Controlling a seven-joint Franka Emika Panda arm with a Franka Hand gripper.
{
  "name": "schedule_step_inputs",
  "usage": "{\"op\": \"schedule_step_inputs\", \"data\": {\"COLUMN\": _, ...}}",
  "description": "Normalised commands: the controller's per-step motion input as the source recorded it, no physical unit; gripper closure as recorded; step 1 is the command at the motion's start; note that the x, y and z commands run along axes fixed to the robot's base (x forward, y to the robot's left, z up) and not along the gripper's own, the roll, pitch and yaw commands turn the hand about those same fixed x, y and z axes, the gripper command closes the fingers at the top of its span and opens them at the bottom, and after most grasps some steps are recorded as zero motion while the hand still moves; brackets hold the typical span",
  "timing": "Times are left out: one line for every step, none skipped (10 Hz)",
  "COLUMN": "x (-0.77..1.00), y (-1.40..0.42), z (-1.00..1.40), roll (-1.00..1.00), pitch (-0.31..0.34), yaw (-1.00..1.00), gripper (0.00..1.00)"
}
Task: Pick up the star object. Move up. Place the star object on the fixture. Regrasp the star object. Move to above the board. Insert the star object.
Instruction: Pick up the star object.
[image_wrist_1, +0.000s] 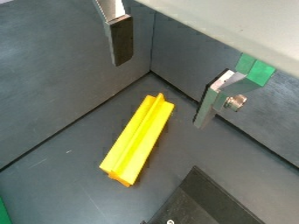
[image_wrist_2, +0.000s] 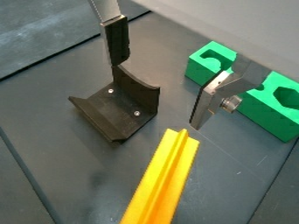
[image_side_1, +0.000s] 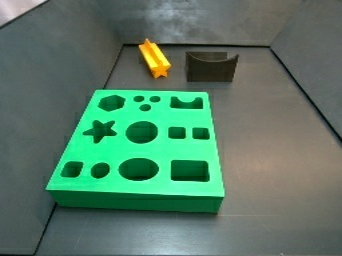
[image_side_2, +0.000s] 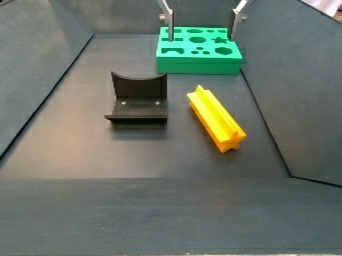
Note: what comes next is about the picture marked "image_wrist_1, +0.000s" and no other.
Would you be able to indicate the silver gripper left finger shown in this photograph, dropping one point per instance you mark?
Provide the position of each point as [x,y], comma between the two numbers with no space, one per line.
[119,29]

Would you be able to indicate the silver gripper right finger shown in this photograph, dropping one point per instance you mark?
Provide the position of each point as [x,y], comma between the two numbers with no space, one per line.
[224,94]

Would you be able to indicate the yellow star-profile bar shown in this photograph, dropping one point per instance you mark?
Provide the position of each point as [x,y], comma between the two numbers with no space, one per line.
[126,158]

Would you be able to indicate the black cradle fixture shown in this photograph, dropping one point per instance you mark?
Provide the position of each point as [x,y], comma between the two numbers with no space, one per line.
[202,202]

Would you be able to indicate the green shape-sorting block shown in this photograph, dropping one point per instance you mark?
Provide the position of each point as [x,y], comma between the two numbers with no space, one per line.
[256,70]

